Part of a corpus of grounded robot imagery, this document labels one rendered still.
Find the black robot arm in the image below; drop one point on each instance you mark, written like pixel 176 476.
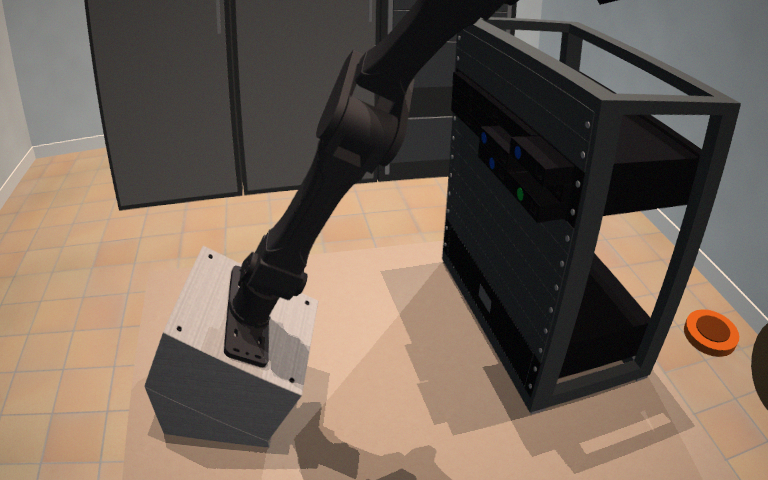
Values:
pixel 369 136

